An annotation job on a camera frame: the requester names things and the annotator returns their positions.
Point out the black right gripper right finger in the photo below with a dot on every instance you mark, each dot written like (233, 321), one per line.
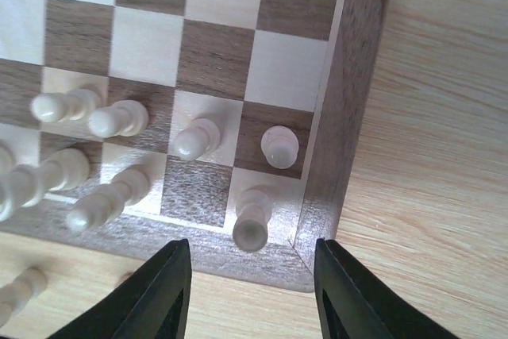
(353, 303)

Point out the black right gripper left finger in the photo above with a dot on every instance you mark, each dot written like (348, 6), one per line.
(152, 303)

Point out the white pawn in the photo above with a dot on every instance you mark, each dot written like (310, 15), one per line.
(124, 118)
(16, 295)
(107, 201)
(73, 105)
(253, 210)
(280, 146)
(201, 137)

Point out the white piece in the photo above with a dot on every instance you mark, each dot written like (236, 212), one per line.
(25, 185)

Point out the wooden chess board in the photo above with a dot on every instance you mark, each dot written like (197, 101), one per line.
(247, 65)

